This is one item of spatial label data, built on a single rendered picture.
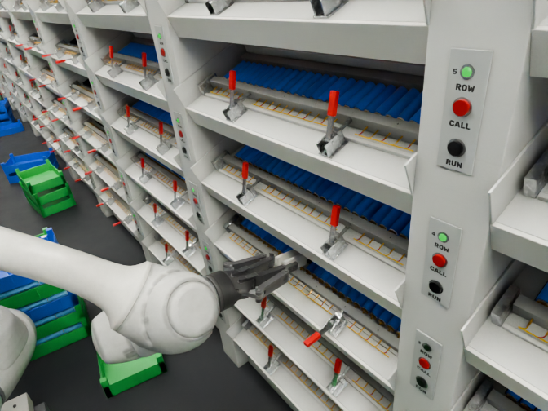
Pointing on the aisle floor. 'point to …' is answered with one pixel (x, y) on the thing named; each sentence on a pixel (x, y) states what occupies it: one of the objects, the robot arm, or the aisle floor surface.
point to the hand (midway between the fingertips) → (290, 260)
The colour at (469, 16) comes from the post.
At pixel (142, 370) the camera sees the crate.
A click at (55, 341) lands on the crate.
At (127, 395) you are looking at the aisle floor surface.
